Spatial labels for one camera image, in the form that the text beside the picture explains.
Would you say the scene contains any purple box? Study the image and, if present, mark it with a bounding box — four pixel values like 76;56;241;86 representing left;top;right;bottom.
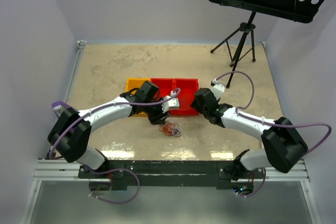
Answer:
52;101;70;118

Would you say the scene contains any right red plastic bin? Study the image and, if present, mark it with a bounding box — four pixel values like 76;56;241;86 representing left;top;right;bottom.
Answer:
171;78;199;116

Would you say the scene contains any red plastic bin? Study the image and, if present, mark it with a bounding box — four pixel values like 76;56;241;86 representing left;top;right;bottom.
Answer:
151;78;175;102
171;78;199;116

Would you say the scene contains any yellow plastic bin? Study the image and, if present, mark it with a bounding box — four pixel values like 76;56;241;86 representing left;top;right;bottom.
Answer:
125;78;151;103

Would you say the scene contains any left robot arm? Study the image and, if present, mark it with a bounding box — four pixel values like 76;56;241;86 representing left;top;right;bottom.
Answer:
47;81;180;178

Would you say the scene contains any aluminium frame rail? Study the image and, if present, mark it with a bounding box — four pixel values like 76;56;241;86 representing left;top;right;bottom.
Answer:
19;40;87;224

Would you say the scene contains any black thin cable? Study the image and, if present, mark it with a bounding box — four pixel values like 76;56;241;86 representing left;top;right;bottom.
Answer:
158;120;183;138

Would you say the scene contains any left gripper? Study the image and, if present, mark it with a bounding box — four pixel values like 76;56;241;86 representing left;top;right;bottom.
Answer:
143;97;170;125

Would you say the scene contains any middle red plastic bin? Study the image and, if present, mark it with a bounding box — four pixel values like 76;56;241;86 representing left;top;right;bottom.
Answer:
151;78;175;102

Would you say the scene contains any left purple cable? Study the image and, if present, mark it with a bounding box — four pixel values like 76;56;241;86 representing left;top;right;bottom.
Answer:
49;87;182;204

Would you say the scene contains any white thin cable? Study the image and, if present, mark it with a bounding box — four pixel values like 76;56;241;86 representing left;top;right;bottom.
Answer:
162;123;183;138

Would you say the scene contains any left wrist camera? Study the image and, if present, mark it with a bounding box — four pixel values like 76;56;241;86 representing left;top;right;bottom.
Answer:
161;91;180;113

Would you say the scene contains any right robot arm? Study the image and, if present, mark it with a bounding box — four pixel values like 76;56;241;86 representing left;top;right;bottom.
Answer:
191;87;308;178

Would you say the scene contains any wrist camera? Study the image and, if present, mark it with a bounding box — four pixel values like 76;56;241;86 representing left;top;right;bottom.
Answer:
211;78;225;101
161;91;180;113

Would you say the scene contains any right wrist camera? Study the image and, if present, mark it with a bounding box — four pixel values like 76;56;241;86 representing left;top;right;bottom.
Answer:
211;78;225;101

